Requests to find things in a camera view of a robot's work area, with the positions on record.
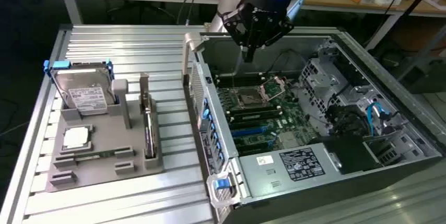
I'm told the green motherboard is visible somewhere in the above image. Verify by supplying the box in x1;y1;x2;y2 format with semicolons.
215;72;322;157

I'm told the hard disk in blue carrier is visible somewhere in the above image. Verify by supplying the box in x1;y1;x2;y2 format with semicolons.
43;58;122;116

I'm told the long black expansion slot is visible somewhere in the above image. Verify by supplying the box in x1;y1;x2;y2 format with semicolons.
232;121;262;130

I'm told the open black PC case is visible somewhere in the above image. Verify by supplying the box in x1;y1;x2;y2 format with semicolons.
183;32;446;224

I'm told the silver CPU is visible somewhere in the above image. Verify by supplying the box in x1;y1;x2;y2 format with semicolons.
62;127;94;150

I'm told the grey plastic case handle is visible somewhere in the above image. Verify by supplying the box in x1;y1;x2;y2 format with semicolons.
206;171;242;206
183;32;205;52

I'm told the grey plastic parts rack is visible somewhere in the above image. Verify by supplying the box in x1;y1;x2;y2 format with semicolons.
46;79;165;193

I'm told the CPU socket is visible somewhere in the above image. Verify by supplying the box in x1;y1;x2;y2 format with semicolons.
237;87;272;110

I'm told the grey metal disk bay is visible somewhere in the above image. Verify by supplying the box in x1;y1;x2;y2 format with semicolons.
362;129;440;167

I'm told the green RAM stick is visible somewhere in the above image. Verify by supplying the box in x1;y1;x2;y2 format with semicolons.
55;149;118;161

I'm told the black plastic shroud box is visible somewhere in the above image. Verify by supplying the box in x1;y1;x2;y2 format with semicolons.
322;136;385;175

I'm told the black RAM slot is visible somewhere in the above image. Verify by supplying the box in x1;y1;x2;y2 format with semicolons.
226;104;277;112

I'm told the low profile graphics card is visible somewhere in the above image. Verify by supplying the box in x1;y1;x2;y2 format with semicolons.
138;72;158;160

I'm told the black RAM stick with label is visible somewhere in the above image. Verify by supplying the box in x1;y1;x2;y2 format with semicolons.
229;109;282;123

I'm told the metal socket cover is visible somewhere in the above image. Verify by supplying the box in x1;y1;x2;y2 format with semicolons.
258;76;293;102

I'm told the silver chipset heatsink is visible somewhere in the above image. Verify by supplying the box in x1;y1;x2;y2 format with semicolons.
277;132;300;149

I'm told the blue expansion slot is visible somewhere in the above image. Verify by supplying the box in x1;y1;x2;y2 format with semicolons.
232;126;265;138

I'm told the grey perforated disk bay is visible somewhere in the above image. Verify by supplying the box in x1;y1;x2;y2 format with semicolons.
298;56;353;110

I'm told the blue wire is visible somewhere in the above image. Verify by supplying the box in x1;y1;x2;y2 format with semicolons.
364;101;385;137

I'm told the grey metal stand leg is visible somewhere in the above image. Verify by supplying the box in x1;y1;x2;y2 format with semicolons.
396;32;446;80

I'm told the black wire bundle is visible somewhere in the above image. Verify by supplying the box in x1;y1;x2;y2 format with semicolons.
328;105;368;136

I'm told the grey power supply unit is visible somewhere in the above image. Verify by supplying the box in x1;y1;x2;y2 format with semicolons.
238;143;345;198

